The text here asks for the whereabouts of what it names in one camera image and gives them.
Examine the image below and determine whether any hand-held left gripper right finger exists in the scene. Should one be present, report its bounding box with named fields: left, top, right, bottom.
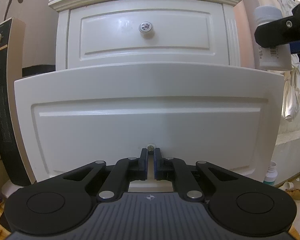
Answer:
left=153, top=147, right=237, bottom=202

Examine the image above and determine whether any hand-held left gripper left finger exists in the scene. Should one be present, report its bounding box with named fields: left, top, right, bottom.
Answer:
left=62, top=147, right=148, bottom=202

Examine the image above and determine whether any white plastic bottle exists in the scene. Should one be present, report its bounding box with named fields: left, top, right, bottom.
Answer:
left=254, top=5, right=293, bottom=72

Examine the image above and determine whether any white panelled drawer brass knob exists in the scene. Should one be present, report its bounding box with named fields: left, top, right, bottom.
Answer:
left=14, top=60, right=285, bottom=183

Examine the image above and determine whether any white panelled drawer floral knob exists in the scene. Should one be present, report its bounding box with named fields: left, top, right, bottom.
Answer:
left=66, top=4, right=232, bottom=69

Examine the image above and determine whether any floral ceramic drawer knob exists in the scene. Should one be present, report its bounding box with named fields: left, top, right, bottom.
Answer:
left=139, top=21, right=154, bottom=37

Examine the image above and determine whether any white hanging garment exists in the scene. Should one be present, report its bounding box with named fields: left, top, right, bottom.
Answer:
left=277, top=0, right=300, bottom=122

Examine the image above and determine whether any beige bed base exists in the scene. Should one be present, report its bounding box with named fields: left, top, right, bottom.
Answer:
left=274, top=129, right=300, bottom=184

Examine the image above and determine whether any small white bottle teal label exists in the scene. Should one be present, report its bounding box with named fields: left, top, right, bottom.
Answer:
left=263, top=161, right=279, bottom=188

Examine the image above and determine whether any torn cardboard piece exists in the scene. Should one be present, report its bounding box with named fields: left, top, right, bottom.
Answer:
left=285, top=188, right=300, bottom=201

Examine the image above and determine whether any white wooden nightstand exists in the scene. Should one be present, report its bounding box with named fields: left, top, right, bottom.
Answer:
left=48, top=0, right=244, bottom=72

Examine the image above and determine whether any beige and black space heater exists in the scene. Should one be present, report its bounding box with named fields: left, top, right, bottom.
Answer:
left=0, top=17, right=38, bottom=200

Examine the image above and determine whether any white wooden door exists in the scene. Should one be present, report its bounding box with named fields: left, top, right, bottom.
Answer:
left=0, top=0, right=74, bottom=73

